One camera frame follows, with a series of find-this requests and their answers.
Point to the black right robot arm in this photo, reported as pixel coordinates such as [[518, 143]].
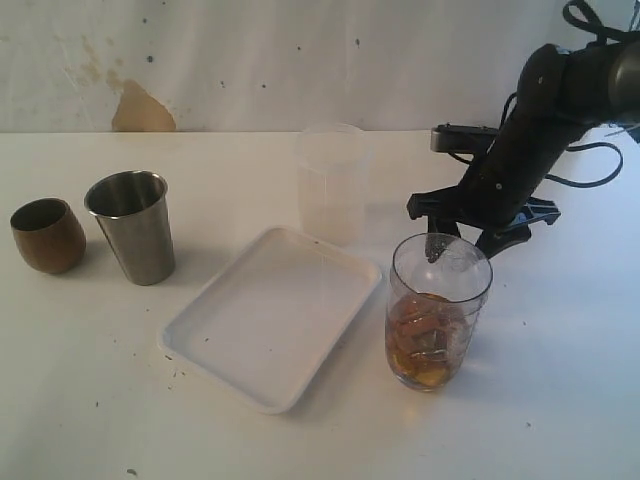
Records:
[[560, 96]]

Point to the white plastic tray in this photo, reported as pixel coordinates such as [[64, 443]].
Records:
[[265, 324]]

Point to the clear plastic measuring cup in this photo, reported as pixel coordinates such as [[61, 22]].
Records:
[[406, 260]]

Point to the brown cereal contents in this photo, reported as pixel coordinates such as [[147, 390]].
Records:
[[426, 339]]

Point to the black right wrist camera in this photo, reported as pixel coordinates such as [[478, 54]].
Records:
[[457, 140]]

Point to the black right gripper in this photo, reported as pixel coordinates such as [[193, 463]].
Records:
[[500, 205]]

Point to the translucent plastic container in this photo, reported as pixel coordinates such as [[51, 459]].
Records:
[[332, 180]]

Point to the stainless steel cup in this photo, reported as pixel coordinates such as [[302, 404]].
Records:
[[131, 210]]

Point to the brown wooden cup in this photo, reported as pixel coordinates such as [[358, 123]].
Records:
[[48, 235]]

